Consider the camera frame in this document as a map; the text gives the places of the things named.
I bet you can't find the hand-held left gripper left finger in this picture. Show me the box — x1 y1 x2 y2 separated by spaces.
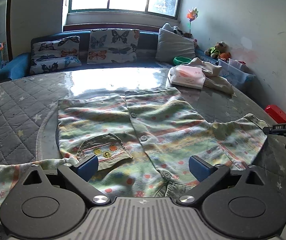
21 154 114 206

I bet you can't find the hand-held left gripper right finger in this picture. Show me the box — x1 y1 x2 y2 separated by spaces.
175 155 271 205

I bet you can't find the green patterned baby garment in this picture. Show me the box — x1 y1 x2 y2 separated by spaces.
0 87 269 218

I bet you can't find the red plastic stool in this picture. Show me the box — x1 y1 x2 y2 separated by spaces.
264 104 286 125

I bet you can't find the clear plastic storage box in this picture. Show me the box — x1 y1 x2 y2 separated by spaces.
216 58 256 91

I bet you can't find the beige garment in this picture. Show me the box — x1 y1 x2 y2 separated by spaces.
188 57 235 96

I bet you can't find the plastic bag with pink pack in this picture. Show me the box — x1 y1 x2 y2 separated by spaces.
167 64 208 90

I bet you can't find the grey quilted star table cover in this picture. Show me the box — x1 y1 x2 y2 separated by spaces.
0 66 286 240

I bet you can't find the brown teddy bear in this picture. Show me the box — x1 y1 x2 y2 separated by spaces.
205 41 227 58

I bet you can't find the green plastic bowl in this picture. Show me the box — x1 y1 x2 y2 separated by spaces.
173 56 191 66

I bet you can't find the blue sofa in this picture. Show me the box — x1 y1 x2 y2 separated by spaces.
0 29 223 82

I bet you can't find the large butterfly print cushion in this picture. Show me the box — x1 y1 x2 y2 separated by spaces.
86 28 141 65

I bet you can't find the grey pillow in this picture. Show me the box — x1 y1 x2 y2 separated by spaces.
155 28 196 63

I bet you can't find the black white plush toy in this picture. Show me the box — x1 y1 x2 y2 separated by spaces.
173 26 191 38

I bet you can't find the colourful pinwheel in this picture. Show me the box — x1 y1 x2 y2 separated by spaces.
186 7 200 34

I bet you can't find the dark wooden door frame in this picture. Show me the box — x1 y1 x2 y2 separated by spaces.
5 0 16 58

